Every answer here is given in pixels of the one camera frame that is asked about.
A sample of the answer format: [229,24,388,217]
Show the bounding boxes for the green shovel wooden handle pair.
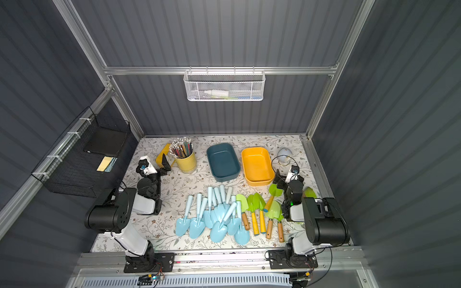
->
[266,200,280,240]

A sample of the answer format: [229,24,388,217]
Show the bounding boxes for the green shovel yellow handle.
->
[247,194,259,236]
[255,193,267,234]

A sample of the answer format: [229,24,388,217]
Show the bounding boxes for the green shovel brown handle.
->
[236,194,250,230]

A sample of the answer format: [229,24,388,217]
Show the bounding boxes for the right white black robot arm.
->
[268,166,351,270]

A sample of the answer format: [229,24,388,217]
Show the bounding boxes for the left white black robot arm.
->
[84,155,171,273]

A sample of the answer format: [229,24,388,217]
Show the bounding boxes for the yellow storage box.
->
[241,147,275,187]

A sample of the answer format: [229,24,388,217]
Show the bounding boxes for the teal storage box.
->
[206,143,241,182]

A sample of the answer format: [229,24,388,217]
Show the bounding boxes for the green shovel far right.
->
[303,187,317,199]

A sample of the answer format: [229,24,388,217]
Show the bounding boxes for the white round lamp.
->
[277,148,292,166]

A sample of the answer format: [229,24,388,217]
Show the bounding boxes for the yellow sticky notes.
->
[97,156,113,172]

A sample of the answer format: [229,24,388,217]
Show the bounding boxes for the colored pencils bunch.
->
[169,137,194,159]

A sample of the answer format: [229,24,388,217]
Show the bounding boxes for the black notebook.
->
[84,127,127,157]

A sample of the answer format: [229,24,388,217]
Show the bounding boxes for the floral table mat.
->
[91,134,346,253]

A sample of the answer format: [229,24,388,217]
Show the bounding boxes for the blue shovel cluster back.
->
[214,184,230,218]

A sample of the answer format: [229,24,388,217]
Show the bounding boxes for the blue shovel mid right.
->
[227,206,240,236]

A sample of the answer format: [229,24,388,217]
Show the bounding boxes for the white bottle in basket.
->
[204,90,229,98]

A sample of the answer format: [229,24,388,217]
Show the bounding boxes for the white perforated front panel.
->
[79,273,292,288]

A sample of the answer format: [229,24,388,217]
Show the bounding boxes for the green shovel wooden handle right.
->
[277,212,285,243]

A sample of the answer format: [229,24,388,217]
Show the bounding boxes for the black wire side basket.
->
[32,109,132,198]

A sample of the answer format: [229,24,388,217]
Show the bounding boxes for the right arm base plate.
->
[264,249,318,270]

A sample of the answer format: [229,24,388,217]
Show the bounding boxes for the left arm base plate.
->
[124,253,175,274]

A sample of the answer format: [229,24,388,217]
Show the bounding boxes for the white wire wall basket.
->
[183,70,266,102]

